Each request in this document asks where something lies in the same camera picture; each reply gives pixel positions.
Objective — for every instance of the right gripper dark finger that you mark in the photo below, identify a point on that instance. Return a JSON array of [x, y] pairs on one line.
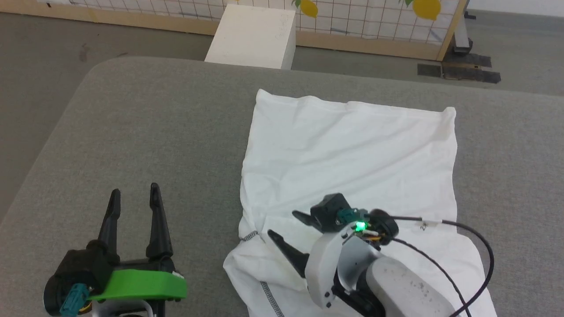
[[305, 218], [291, 253]]

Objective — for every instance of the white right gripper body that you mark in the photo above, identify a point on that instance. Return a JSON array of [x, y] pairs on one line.
[[321, 264]]

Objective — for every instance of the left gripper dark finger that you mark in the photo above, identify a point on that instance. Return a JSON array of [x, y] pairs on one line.
[[111, 229], [158, 229]]

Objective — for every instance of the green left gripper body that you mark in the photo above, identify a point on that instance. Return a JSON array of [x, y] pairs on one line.
[[141, 284]]

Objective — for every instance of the white long-sleeve shirt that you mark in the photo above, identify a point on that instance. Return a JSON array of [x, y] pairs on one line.
[[352, 154]]

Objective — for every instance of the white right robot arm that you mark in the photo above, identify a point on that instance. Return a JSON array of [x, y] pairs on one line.
[[405, 290]]

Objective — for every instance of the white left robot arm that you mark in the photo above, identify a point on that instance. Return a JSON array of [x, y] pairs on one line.
[[121, 311]]

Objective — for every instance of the grey fabric sofa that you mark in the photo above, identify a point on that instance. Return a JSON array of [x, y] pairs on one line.
[[154, 132]]

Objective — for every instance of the white rectangular box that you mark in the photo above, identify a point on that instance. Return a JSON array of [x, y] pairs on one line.
[[251, 37]]

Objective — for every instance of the small dark floor plate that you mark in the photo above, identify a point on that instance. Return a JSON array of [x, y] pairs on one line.
[[429, 71]]

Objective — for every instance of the large dark floor plate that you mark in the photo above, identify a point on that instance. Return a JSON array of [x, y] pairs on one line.
[[471, 70]]

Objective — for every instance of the grey metal partition foot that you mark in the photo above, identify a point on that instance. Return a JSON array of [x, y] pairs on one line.
[[461, 39]]

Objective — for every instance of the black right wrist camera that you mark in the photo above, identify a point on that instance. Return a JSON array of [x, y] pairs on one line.
[[330, 211]]

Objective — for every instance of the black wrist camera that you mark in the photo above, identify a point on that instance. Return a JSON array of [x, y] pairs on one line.
[[330, 211], [83, 268]]

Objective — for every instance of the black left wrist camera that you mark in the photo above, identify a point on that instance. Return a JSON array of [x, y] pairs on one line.
[[83, 268]]

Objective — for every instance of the lemon-print grid partition wooden frame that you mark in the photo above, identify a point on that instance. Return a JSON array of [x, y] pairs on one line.
[[352, 17]]

